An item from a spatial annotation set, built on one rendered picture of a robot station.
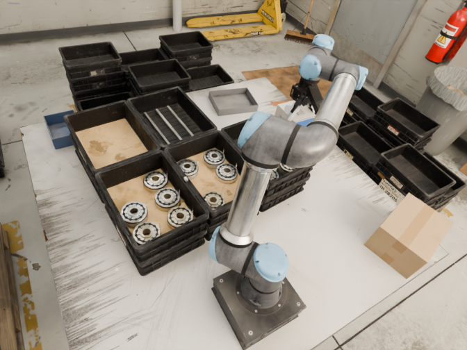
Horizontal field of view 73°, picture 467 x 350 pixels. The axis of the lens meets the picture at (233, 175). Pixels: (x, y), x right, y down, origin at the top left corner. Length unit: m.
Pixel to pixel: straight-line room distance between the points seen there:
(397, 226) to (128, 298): 1.14
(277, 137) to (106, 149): 0.97
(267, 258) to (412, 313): 1.58
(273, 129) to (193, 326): 0.78
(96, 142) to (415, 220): 1.51
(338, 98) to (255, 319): 0.77
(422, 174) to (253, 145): 1.82
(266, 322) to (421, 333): 1.43
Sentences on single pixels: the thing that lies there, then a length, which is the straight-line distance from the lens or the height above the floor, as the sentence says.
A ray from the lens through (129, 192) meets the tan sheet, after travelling 1.41.
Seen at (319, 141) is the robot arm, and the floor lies 1.41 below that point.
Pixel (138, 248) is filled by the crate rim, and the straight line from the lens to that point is 1.14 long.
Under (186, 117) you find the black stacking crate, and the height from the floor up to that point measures 0.83.
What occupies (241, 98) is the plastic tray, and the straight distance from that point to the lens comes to 2.18.
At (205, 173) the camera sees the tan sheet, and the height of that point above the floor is 0.83.
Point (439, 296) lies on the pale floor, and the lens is 2.66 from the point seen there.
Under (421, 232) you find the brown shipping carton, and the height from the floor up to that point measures 0.86.
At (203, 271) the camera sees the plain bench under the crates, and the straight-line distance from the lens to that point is 1.35.
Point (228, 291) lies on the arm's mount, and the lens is 1.22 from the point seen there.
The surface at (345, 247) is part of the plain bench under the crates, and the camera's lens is 1.58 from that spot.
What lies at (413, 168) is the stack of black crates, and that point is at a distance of 2.54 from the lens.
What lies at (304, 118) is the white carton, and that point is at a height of 1.13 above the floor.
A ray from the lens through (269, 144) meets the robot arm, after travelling 0.84.
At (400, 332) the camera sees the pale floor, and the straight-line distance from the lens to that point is 2.38.
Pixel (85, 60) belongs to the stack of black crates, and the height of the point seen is 0.49.
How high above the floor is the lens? 1.93
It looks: 48 degrees down
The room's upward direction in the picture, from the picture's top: 11 degrees clockwise
